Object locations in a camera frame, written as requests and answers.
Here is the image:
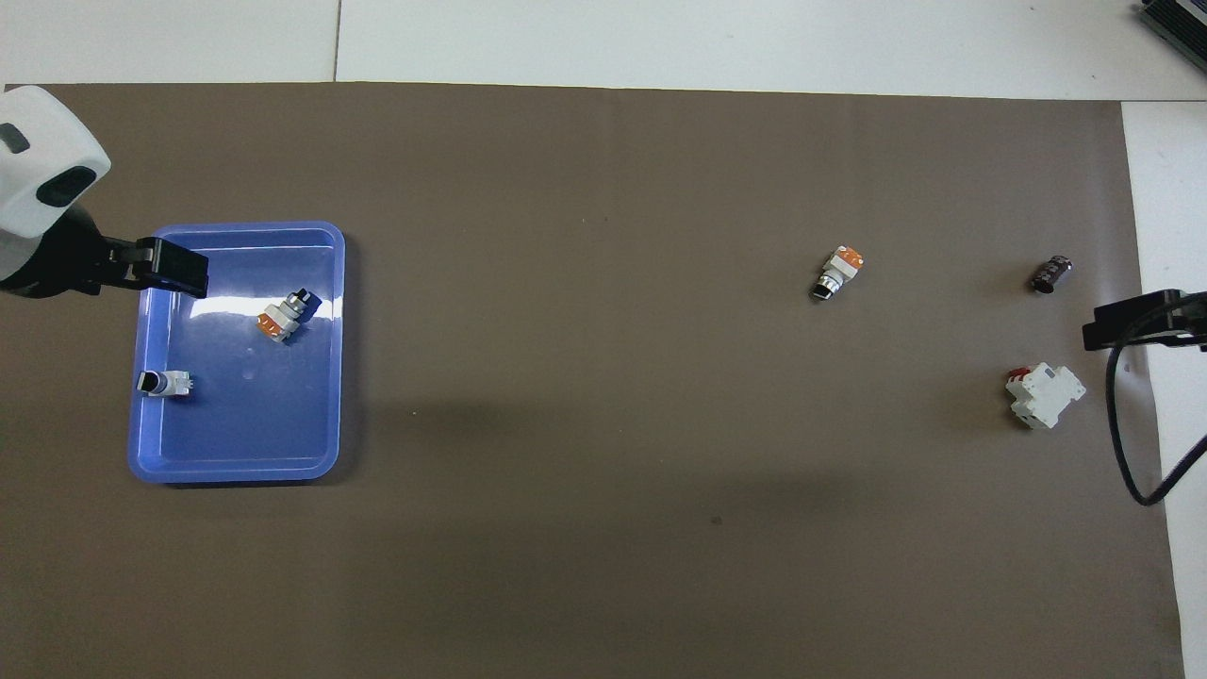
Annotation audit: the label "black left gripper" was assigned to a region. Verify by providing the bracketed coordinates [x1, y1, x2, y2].
[0, 201, 209, 300]

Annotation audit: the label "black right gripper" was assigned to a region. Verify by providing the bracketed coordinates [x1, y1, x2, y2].
[1082, 290, 1207, 353]

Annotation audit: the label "selector switch with orange base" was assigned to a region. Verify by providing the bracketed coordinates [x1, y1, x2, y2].
[811, 245, 867, 303]
[256, 288, 323, 346]

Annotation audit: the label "white circuit breaker red levers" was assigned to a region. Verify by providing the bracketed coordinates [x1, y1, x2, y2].
[1005, 363, 1087, 430]

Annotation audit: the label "blue plastic tray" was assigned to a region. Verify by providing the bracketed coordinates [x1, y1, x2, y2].
[127, 222, 346, 485]

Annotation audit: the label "black electronic device box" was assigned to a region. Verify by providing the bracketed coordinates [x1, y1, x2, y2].
[1136, 0, 1207, 48]

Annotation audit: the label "brown table mat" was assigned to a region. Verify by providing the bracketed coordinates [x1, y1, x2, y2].
[0, 82, 1187, 679]

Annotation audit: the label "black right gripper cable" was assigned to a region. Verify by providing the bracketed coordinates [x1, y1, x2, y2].
[1105, 292, 1207, 508]

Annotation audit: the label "white selector switch black knob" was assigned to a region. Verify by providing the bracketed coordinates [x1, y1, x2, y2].
[137, 370, 196, 400]

